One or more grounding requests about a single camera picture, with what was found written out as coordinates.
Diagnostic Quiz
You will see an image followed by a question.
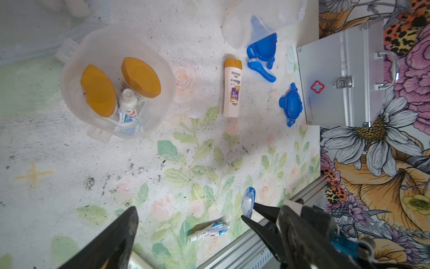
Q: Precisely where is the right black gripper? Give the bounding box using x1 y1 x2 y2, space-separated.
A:
241 201 375 269

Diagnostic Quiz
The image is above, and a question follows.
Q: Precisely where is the clear plastic cup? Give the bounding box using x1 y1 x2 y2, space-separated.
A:
56 28 176 142
222 0 307 49

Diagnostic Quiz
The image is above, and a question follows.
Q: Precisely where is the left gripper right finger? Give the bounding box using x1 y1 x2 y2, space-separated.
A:
277 205 357 269

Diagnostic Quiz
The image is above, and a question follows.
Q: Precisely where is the silver metal case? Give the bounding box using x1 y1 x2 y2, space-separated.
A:
297 19 400 128

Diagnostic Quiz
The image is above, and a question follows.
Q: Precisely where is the toothpaste tube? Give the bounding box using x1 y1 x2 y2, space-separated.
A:
115 89 143 137
189 221 230 242

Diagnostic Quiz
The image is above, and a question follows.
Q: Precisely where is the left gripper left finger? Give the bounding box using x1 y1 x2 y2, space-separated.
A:
60 206 139 269

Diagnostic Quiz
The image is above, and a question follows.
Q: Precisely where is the blue toothbrush case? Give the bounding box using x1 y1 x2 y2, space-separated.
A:
247 58 277 83
241 187 256 219

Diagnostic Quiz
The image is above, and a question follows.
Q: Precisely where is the blue lid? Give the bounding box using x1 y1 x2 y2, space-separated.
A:
279 82 303 127
246 33 277 69

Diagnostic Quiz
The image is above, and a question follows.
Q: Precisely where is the white bottle near front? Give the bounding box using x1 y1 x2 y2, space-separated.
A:
127 251 154 269

